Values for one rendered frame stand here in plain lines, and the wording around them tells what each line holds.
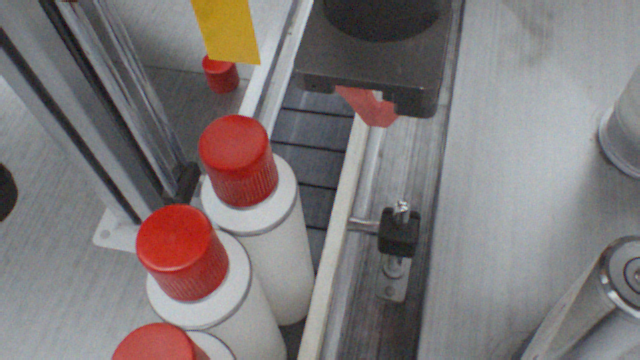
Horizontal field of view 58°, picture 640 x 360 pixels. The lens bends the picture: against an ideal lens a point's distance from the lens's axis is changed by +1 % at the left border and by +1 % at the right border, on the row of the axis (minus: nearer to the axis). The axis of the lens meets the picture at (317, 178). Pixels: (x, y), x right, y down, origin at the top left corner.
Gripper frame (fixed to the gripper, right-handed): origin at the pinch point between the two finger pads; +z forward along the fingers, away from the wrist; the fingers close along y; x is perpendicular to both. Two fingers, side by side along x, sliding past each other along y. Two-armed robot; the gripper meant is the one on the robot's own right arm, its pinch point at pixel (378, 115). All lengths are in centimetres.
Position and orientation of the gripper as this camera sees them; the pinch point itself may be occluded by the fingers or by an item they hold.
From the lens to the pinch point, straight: 35.6
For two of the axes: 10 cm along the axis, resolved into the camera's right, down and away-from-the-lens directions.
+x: -9.7, -1.6, 1.7
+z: 0.7, 5.1, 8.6
